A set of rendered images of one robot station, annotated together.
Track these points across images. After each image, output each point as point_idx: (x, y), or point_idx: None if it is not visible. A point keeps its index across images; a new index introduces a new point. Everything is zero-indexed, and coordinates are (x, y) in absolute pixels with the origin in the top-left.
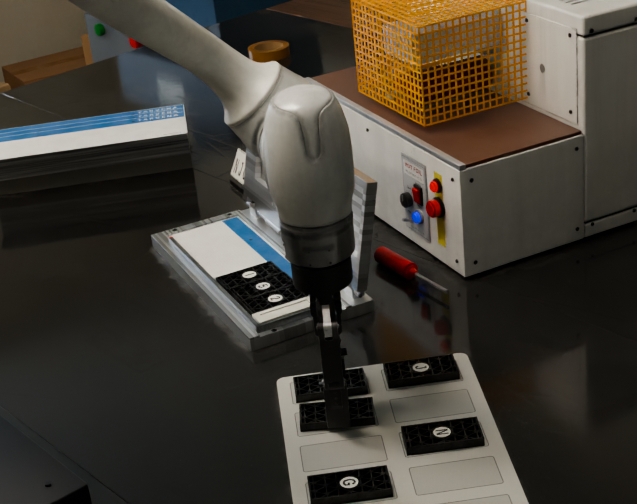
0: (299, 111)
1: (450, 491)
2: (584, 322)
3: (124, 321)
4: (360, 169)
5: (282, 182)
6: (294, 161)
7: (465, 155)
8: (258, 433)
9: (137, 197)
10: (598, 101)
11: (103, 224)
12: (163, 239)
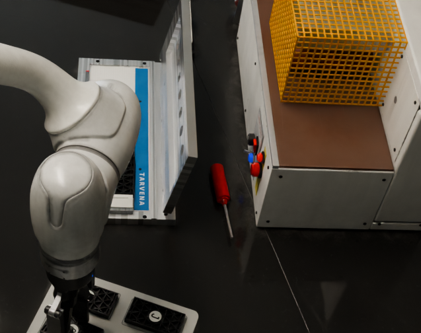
0: (51, 191)
1: None
2: (304, 324)
3: (10, 140)
4: (248, 79)
5: (33, 223)
6: (40, 220)
7: (288, 152)
8: (17, 314)
9: (104, 0)
10: (417, 156)
11: (63, 20)
12: (83, 68)
